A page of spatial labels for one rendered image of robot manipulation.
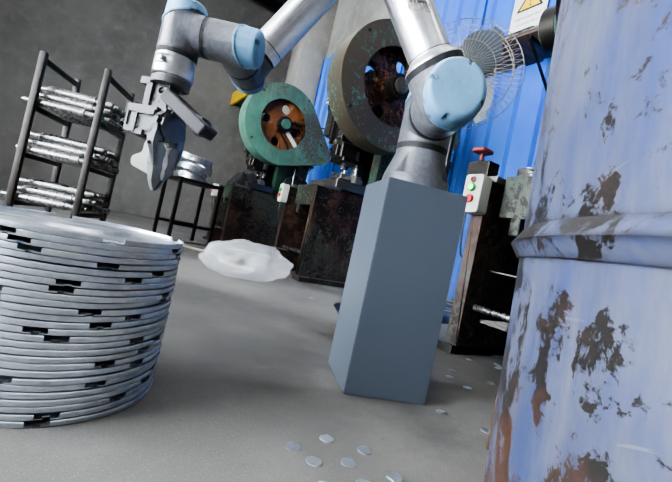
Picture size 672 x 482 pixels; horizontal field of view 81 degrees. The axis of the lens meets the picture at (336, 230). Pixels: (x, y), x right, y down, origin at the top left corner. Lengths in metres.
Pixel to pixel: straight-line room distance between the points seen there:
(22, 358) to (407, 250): 0.63
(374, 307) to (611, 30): 0.69
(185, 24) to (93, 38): 6.81
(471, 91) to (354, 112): 1.71
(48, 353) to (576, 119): 0.58
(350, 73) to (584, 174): 2.34
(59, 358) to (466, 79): 0.75
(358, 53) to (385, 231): 1.86
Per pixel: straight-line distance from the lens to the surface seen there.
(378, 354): 0.84
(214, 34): 0.84
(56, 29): 7.67
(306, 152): 4.22
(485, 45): 2.37
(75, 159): 2.60
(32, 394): 0.63
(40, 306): 0.62
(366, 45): 2.61
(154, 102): 0.85
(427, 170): 0.87
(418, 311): 0.85
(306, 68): 6.58
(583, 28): 0.22
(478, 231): 1.45
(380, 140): 2.53
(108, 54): 7.59
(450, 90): 0.77
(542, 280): 0.19
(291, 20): 0.97
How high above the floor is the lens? 0.30
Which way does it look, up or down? 1 degrees up
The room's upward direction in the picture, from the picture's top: 12 degrees clockwise
